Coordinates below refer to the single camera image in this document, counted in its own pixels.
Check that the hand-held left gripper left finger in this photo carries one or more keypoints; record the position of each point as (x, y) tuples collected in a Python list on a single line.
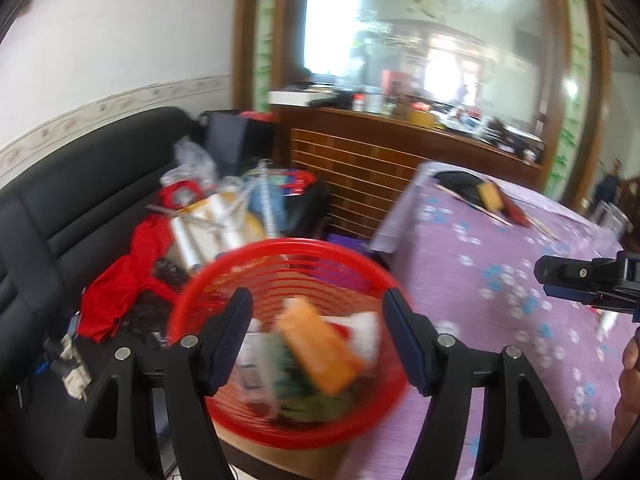
[(227, 347)]

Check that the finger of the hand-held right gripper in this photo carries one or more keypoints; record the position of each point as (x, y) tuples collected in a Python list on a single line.
[(570, 294), (575, 272)]

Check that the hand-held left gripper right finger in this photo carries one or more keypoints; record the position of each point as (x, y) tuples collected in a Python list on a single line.
[(407, 347)]

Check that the white paper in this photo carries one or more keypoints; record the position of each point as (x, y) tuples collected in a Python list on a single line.
[(367, 332)]

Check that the orange packet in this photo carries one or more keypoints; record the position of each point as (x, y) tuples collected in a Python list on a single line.
[(320, 345)]

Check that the red plastic basket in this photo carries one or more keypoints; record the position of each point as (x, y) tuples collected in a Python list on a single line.
[(300, 255)]

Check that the person's right hand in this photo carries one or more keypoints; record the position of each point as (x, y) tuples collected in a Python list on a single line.
[(629, 400)]

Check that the red book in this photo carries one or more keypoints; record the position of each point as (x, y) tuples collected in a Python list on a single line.
[(515, 210)]

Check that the purple floral tablecloth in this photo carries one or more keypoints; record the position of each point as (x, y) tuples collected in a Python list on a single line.
[(475, 285)]

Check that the dark shiny plastic bag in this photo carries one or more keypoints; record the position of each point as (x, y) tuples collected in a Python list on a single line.
[(165, 270)]

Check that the white plastic rolls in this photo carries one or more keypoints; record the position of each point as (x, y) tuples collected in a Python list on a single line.
[(185, 245)]

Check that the small orange box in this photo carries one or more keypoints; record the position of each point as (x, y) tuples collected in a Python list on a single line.
[(490, 196)]

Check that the purple box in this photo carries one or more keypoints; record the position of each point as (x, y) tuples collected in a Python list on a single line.
[(347, 244)]

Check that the red cloth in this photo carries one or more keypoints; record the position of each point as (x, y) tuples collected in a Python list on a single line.
[(120, 280)]

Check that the black pouch on table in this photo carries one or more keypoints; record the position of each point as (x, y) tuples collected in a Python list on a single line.
[(460, 182)]

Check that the blue bundle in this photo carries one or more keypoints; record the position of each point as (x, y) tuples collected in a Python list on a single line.
[(257, 200)]

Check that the clear plastic tube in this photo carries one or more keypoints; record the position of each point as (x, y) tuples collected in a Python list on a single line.
[(267, 200)]

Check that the black bag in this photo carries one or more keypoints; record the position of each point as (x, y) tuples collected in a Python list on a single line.
[(305, 210)]

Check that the white power adapter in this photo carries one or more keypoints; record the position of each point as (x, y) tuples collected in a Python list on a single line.
[(70, 370)]

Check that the red plastic bag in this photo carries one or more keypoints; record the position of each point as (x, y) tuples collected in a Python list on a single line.
[(180, 195)]

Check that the red printed box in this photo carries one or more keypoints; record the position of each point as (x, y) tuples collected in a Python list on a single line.
[(295, 180)]

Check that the clear plastic bag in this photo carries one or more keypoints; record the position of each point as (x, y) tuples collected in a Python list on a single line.
[(192, 160)]

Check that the brown wooden cabinet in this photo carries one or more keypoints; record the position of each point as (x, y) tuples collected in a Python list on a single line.
[(350, 160)]

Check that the black leather sofa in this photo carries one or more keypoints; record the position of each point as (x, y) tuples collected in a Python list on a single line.
[(75, 200)]

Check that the navy paper bag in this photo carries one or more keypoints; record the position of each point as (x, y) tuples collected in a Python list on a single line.
[(230, 135)]

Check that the row of bottles and clutter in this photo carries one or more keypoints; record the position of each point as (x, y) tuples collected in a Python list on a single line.
[(395, 102)]

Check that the flat white box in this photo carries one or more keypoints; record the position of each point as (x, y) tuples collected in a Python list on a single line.
[(295, 98)]

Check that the large wall mirror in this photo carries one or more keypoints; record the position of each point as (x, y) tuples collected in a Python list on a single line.
[(500, 10)]

